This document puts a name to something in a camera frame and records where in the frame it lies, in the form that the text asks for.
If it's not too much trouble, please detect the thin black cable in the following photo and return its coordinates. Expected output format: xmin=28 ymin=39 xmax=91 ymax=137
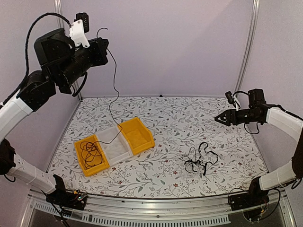
xmin=80 ymin=141 xmax=105 ymax=170

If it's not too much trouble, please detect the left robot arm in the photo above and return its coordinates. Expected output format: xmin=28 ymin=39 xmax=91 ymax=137
xmin=0 ymin=13 xmax=109 ymax=205

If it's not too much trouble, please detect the near yellow plastic bin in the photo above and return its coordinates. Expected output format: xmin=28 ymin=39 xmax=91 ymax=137
xmin=74 ymin=134 xmax=110 ymax=176

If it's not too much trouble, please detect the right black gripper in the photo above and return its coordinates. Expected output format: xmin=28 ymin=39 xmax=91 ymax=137
xmin=215 ymin=108 xmax=260 ymax=127

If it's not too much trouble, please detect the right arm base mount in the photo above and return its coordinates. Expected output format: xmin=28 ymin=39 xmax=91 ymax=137
xmin=228 ymin=177 xmax=269 ymax=222

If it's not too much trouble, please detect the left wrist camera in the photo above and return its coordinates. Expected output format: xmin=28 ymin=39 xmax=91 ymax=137
xmin=69 ymin=12 xmax=90 ymax=48

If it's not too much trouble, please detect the tangled black cable pile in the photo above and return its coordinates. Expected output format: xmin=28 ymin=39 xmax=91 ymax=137
xmin=178 ymin=141 xmax=219 ymax=176

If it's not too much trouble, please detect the floral table cloth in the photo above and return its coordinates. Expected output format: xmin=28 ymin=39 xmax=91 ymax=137
xmin=49 ymin=97 xmax=267 ymax=198

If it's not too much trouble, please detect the far yellow plastic bin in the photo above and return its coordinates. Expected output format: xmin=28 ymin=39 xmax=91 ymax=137
xmin=118 ymin=117 xmax=155 ymax=156

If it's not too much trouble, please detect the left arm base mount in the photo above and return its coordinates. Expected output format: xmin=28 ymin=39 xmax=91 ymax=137
xmin=46 ymin=175 xmax=87 ymax=210

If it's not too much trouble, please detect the yellow plastic bin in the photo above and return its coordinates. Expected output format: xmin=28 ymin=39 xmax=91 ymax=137
xmin=118 ymin=117 xmax=155 ymax=156
xmin=74 ymin=134 xmax=110 ymax=176

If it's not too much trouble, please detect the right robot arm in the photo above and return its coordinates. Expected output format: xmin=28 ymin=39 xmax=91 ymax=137
xmin=214 ymin=88 xmax=303 ymax=206

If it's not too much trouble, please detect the white translucent plastic bin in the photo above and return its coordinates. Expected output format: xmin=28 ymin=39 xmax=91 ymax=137
xmin=96 ymin=126 xmax=133 ymax=166

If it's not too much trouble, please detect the left aluminium frame post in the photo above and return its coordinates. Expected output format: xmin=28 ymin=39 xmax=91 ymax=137
xmin=51 ymin=0 xmax=81 ymax=97

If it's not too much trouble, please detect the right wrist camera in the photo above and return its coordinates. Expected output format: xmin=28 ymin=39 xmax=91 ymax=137
xmin=225 ymin=91 xmax=241 ymax=111

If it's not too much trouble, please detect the right aluminium frame post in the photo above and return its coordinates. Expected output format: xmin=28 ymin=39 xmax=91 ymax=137
xmin=234 ymin=0 xmax=260 ymax=92

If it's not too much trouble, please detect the front aluminium rail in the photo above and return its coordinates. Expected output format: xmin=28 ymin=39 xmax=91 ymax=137
xmin=20 ymin=188 xmax=301 ymax=227

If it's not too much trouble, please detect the aluminium frame post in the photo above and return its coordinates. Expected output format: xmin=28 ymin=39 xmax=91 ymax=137
xmin=234 ymin=0 xmax=260 ymax=92
xmin=51 ymin=0 xmax=81 ymax=97

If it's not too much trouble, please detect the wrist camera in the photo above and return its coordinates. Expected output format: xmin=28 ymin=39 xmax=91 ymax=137
xmin=69 ymin=12 xmax=90 ymax=48
xmin=225 ymin=91 xmax=241 ymax=111

